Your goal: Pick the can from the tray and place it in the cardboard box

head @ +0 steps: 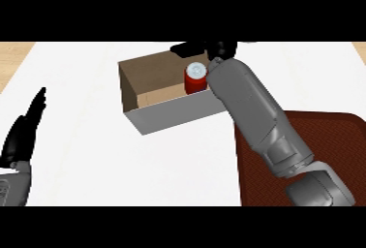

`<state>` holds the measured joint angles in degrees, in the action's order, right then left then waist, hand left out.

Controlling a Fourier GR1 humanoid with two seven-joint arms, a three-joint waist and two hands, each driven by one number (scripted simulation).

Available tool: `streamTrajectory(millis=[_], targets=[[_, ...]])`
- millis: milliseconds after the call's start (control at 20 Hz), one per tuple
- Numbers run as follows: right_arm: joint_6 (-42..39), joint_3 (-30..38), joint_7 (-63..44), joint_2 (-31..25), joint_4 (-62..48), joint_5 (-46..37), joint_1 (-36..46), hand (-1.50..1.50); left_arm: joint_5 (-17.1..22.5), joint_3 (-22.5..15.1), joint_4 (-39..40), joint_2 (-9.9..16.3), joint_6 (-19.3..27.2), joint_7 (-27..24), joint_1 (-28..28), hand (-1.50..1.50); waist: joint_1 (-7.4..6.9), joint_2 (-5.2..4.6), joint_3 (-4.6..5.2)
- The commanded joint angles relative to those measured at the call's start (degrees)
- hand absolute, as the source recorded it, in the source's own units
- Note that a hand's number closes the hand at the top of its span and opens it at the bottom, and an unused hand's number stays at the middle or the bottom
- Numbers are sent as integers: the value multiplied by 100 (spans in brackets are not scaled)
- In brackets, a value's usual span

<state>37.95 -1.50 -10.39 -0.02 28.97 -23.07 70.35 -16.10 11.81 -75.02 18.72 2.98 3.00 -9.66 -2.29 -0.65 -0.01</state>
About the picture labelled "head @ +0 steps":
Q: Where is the brown tray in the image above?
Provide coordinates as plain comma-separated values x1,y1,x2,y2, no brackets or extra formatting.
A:
232,109,366,207

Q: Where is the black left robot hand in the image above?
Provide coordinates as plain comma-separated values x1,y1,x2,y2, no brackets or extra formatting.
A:
0,86,49,169

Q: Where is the cardboard box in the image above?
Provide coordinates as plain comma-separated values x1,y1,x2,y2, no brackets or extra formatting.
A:
116,49,229,137

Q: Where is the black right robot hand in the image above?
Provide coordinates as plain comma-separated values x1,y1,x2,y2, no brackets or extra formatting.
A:
168,41,239,65

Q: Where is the red can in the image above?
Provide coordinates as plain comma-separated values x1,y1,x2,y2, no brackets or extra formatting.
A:
183,62,209,96

